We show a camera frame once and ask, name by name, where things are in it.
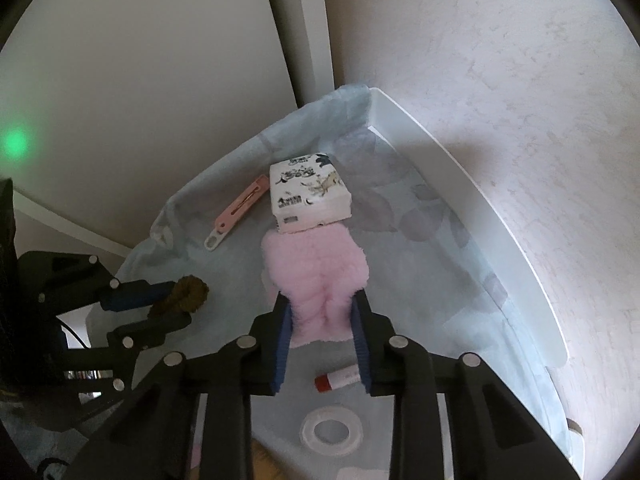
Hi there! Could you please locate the white cabinet door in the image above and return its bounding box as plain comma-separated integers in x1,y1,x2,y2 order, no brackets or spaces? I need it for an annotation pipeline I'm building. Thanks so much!
0,0,336,252

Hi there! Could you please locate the brown scrunchie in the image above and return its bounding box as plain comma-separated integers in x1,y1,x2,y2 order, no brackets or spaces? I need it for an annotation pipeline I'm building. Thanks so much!
160,275,209,314

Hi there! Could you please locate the white tissue pack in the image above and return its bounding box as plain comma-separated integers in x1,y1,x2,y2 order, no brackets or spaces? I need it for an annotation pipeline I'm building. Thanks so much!
269,153,352,234

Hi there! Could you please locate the white tape ring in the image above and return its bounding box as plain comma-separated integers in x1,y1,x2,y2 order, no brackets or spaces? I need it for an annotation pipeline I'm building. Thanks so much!
299,406,365,456

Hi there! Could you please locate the pink fluffy headband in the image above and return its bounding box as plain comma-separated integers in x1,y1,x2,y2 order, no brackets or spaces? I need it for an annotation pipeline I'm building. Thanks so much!
262,223,369,348

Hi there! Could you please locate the red cap lip balm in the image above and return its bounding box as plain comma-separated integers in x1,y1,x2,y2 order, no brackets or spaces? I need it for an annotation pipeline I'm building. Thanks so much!
314,364,360,393

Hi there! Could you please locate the pink hair clip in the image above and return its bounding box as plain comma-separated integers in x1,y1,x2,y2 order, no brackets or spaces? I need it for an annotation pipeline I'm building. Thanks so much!
204,174,270,252

